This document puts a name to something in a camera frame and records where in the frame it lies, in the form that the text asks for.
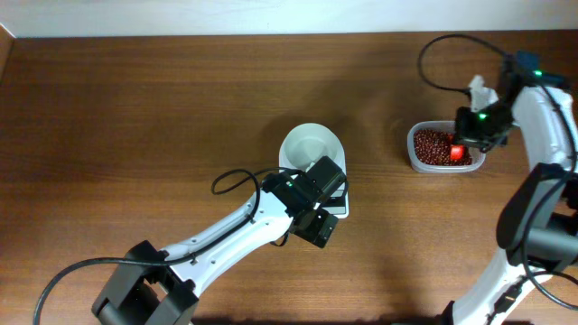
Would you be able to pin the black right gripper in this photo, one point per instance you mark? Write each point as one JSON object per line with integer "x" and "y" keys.
{"x": 463, "y": 132}

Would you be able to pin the red adzuki beans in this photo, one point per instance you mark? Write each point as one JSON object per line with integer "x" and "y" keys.
{"x": 432, "y": 147}

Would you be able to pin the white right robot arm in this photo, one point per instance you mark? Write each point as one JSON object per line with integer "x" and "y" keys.
{"x": 535, "y": 243}

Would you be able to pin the red measuring scoop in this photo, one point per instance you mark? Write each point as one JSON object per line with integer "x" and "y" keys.
{"x": 457, "y": 151}

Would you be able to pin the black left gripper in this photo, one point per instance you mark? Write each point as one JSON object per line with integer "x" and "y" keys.
{"x": 318, "y": 232}

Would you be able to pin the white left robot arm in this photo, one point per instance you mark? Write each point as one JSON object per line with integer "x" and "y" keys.
{"x": 164, "y": 286}

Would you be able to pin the clear plastic container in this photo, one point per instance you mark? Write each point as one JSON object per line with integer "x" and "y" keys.
{"x": 478, "y": 158}

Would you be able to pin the white bowl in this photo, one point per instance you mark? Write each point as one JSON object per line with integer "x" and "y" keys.
{"x": 307, "y": 143}

